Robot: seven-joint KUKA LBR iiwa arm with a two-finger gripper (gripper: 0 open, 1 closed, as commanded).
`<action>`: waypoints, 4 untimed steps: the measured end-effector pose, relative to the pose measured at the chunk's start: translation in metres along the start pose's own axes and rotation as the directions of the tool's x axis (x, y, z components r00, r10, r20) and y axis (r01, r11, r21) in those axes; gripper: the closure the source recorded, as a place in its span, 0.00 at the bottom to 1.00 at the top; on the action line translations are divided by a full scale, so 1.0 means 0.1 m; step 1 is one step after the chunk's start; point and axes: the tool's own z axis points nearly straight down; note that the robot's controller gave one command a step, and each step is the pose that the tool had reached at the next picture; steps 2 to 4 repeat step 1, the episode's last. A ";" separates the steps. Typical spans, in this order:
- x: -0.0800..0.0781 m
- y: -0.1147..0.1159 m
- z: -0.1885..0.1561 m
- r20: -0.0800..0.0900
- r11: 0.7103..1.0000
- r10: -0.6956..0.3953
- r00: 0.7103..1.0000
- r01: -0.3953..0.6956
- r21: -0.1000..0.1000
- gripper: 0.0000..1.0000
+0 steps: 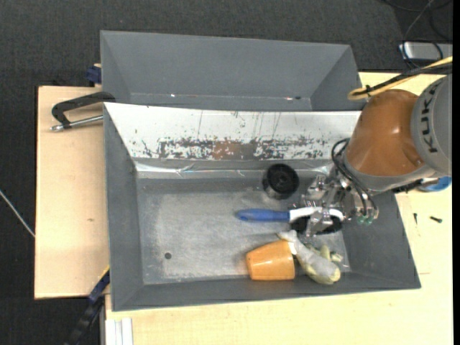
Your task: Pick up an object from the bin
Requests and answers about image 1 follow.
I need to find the pale wood board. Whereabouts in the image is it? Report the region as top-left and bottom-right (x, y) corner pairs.
(34, 84), (111, 300)

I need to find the orange plastic cup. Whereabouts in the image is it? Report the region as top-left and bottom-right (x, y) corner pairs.
(245, 239), (297, 282)

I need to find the pale stuffed toy animal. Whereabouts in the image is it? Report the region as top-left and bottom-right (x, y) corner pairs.
(276, 229), (342, 286)

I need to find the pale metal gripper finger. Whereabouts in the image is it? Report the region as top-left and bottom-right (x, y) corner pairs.
(300, 193), (323, 212)
(304, 210), (336, 239)

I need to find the blue and white handled brush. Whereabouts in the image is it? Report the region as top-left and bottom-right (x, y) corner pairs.
(235, 206), (346, 234)

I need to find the grey metal bin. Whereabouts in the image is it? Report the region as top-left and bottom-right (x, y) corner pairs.
(99, 29), (422, 312)

